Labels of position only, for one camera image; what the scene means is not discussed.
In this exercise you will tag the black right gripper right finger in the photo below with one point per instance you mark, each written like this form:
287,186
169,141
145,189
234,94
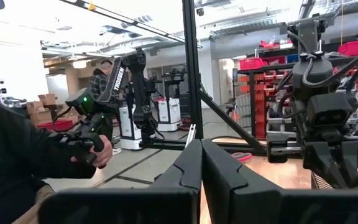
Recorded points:
225,193

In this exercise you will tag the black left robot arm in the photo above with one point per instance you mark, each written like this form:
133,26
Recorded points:
308,34

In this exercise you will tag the black mesh desk organizer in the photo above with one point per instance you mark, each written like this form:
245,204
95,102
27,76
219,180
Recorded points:
320,184

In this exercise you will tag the person's hand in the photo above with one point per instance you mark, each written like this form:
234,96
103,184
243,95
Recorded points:
102,152

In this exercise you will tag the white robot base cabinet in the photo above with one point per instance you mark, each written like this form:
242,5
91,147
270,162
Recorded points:
129,130
169,115

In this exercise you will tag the shelf rack with red bins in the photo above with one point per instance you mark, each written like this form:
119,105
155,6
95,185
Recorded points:
259,87

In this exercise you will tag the red plastic tub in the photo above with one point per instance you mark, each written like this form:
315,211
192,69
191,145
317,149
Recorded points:
57,125

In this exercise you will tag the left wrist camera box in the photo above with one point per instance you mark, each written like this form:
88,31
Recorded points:
331,112

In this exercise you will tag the red storage bin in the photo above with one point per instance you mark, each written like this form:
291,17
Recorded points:
351,48

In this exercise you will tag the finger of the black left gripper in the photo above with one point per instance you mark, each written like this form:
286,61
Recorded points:
353,155
320,158

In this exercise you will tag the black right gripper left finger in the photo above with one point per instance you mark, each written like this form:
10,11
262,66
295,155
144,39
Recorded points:
182,174

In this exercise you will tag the person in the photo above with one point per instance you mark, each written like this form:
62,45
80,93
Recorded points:
11,155
98,84

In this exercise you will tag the cardboard box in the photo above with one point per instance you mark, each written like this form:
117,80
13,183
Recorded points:
47,99
39,115

